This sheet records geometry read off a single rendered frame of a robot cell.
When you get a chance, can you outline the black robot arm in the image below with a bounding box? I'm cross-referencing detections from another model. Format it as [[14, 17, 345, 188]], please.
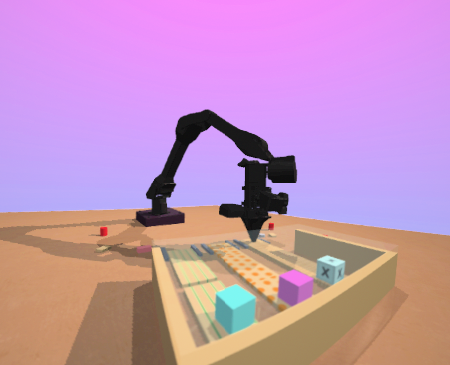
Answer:
[[146, 109, 297, 216]]

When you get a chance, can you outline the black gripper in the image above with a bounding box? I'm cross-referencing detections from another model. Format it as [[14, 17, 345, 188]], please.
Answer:
[[219, 182, 272, 231]]

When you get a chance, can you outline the small pink block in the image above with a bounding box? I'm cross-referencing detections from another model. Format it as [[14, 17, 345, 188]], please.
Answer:
[[137, 245, 152, 253]]

